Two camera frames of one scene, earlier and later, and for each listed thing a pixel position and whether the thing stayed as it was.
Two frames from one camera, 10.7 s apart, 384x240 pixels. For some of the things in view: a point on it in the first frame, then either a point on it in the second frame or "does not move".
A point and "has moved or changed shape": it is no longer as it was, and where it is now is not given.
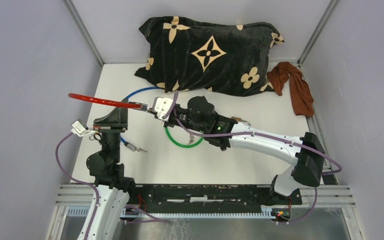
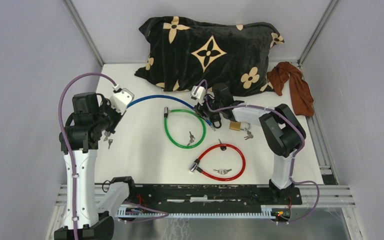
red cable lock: (125, 105) → (195, 165)
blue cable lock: (128, 146) has moved or changed shape
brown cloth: (302, 100) does not move
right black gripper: (168, 123) → (200, 108)
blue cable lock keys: (140, 149) has moved or changed shape
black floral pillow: (188, 54) does not move
